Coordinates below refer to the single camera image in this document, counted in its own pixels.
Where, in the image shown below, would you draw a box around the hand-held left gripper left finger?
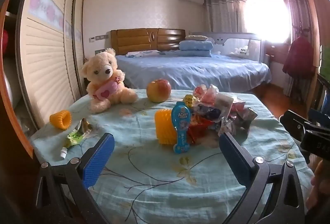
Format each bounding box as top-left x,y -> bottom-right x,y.
33,132 -> 115,224

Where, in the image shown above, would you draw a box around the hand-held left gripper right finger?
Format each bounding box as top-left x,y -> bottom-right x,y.
219,132 -> 306,224

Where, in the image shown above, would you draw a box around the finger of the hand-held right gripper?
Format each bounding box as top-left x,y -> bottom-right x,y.
279,110 -> 311,140

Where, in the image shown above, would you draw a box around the pile of snack wrappers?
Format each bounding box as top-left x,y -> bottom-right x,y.
183,84 -> 258,147

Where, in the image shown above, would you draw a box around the person's right hand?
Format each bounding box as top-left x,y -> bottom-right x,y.
310,162 -> 330,213

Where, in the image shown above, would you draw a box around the green squeeze pouch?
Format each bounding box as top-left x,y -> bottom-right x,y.
60,118 -> 93,159

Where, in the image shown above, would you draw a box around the floral light blue tablecloth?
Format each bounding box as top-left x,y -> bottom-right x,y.
29,88 -> 314,224

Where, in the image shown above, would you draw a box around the yellow ribbed cup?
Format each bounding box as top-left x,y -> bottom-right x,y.
49,110 -> 72,132

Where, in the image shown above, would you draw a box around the red coat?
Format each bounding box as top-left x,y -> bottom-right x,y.
282,36 -> 316,80

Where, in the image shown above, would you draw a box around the blue toy comb package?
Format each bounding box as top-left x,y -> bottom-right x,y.
171,101 -> 192,154

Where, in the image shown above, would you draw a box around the small drawer cabinet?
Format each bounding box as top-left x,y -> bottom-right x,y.
265,44 -> 289,62

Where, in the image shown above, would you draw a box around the yellow spiky roller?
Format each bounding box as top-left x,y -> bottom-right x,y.
155,108 -> 178,144

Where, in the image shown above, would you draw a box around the cream teddy bear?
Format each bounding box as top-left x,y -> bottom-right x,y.
82,48 -> 138,113

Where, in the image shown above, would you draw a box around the red yellow apple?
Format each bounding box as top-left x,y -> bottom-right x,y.
146,79 -> 172,103

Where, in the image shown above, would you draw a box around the wooden coat stand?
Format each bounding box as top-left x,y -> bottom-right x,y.
290,20 -> 314,103

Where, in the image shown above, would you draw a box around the bed with blue sheet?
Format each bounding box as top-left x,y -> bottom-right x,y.
115,50 -> 272,93

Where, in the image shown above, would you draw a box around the white louvered wardrobe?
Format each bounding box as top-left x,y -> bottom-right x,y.
0,0 -> 85,152

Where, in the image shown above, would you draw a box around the white blue printed cloth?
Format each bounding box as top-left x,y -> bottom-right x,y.
125,50 -> 167,57

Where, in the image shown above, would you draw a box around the folded blue quilt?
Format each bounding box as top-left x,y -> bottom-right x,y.
179,40 -> 214,57

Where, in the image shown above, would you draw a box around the wooden headboard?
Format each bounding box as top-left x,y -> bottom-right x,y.
111,28 -> 186,55

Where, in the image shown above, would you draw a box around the grey bed guard rail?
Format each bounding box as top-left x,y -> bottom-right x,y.
189,32 -> 263,63

